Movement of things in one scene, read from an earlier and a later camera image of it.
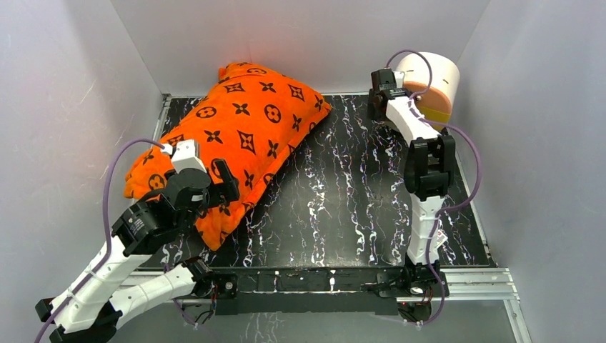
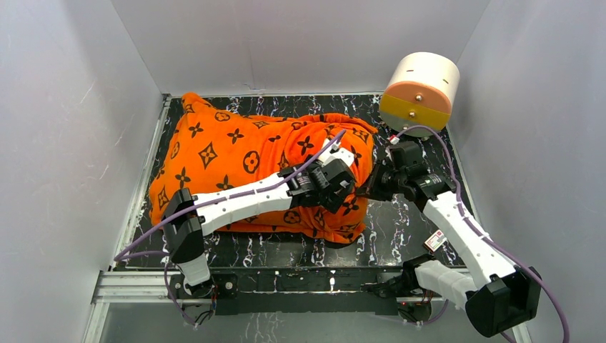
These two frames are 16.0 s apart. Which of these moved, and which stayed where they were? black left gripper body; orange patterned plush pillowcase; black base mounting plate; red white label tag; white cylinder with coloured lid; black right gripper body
Moved: orange patterned plush pillowcase; black left gripper body; black right gripper body
Stayed: white cylinder with coloured lid; black base mounting plate; red white label tag
